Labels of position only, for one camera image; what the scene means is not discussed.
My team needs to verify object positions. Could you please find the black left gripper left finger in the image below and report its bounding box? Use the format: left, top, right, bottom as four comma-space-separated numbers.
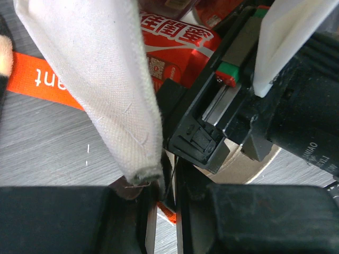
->
109, 177, 150, 200

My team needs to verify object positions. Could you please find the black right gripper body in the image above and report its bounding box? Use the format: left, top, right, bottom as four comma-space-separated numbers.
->
156, 6, 286, 174

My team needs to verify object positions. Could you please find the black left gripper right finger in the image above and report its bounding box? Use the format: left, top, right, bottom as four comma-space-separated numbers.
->
161, 150, 212, 212

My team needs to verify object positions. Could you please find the red cola can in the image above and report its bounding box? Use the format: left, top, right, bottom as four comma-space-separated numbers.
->
193, 0, 243, 29
140, 11, 221, 91

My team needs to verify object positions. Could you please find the beige canvas tote bag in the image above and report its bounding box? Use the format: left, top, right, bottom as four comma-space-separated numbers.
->
6, 0, 283, 225

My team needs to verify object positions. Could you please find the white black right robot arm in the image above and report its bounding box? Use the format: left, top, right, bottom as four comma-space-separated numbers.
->
156, 1, 338, 177

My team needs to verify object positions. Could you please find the dark floral plush blanket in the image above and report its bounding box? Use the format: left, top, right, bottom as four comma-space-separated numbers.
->
0, 16, 13, 114

